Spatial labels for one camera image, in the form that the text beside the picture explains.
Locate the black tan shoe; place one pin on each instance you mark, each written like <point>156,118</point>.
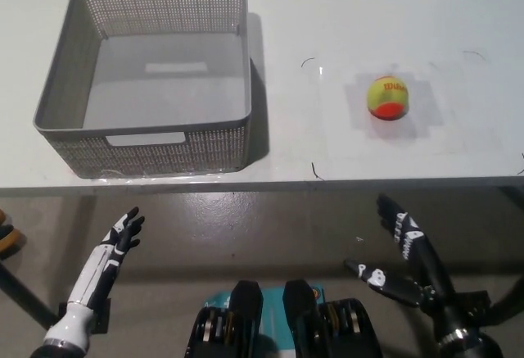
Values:
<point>10,241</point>

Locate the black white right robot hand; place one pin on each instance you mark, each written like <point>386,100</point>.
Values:
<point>430,268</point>

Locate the black table leg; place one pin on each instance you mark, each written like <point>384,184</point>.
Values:
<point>509,300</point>
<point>24,292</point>

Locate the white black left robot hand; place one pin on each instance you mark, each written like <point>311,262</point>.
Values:
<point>104,261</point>

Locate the grey perforated plastic basket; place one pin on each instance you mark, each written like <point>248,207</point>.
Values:
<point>163,153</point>

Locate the yellow orange tennis ball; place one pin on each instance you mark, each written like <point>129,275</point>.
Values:
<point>387,98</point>

